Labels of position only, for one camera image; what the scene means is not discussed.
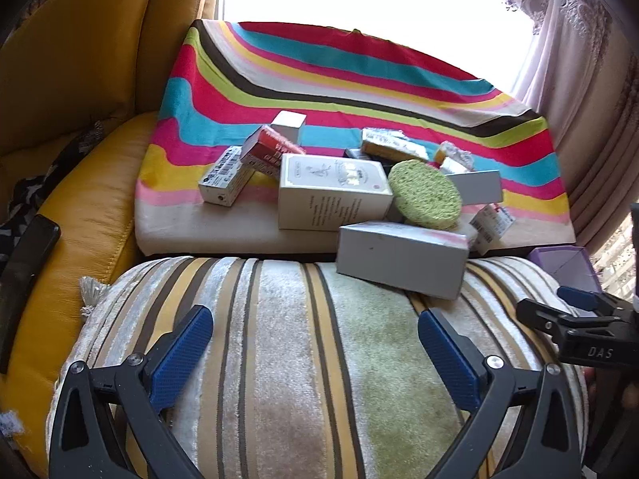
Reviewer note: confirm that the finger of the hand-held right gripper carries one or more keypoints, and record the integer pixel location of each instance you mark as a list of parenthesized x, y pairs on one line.
[(576, 297), (539, 317)]

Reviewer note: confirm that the grey white text box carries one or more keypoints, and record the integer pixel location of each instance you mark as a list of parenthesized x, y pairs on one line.
[(477, 187)]

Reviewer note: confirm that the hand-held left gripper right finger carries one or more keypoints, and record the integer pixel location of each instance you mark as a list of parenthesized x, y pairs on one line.
[(447, 359)]

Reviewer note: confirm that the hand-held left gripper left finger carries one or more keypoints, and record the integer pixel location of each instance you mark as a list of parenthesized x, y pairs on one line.
[(182, 354)]

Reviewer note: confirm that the white box red blue print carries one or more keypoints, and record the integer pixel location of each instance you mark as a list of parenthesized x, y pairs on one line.
[(491, 224)]

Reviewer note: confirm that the red printed packet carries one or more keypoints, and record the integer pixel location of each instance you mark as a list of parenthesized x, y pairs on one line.
[(272, 152)]

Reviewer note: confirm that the colourful striped tablecloth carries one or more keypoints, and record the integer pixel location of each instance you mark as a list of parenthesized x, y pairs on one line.
[(299, 75)]

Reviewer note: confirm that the large cream box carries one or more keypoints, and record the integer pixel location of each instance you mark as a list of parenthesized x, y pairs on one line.
[(329, 199)]

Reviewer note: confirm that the black white patterned cloth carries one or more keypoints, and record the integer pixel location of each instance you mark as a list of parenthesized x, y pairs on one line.
[(30, 184)]

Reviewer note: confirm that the small white square box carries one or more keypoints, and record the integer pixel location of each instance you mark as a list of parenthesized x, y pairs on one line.
[(288, 127)]

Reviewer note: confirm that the yellow leather sofa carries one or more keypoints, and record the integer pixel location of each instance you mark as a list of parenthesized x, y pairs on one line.
[(90, 60)]

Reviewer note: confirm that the small white printed carton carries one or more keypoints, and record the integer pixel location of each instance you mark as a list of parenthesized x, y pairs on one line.
[(224, 179)]

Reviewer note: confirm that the black flat phone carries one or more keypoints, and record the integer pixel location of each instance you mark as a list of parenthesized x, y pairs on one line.
[(30, 249)]

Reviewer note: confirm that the pale pink curtain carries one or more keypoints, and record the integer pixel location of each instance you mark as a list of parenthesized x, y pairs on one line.
[(549, 60)]

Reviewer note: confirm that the yellow sponge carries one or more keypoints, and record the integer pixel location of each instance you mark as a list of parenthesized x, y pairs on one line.
[(392, 147)]

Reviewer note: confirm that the white box with pink stain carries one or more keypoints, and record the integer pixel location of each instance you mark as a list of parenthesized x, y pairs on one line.
[(399, 259)]

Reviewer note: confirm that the beige embroidered curtain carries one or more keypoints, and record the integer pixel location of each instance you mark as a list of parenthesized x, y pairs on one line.
[(609, 149)]

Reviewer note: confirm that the green round sponge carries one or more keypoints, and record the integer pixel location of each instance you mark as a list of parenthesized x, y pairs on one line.
[(424, 194)]

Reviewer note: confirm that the striped velvet cushion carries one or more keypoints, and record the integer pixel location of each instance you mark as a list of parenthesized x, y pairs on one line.
[(299, 334)]

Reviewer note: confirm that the purple cardboard box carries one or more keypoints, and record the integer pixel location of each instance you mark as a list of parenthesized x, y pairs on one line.
[(564, 264)]

